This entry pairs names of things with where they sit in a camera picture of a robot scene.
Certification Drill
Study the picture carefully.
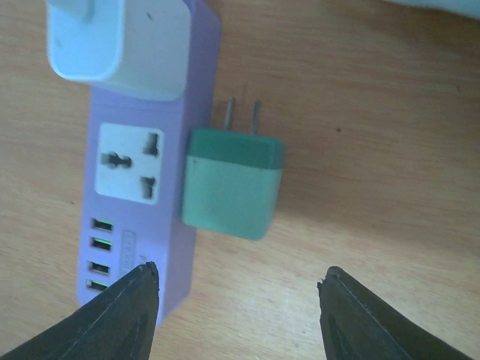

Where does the white usb charger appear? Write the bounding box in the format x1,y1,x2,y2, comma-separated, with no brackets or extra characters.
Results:
46,0,192,101

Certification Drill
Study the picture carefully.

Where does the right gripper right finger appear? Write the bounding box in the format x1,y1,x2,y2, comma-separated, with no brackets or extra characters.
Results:
317,266,469,360

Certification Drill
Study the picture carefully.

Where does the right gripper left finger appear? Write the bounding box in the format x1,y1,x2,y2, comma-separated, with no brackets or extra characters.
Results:
1,262,159,359

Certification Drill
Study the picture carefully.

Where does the purple power strip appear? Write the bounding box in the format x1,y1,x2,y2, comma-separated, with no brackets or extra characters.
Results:
76,1,221,320

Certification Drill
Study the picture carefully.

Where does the green small adapter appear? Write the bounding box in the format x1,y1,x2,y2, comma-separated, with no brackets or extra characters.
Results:
181,97,285,240

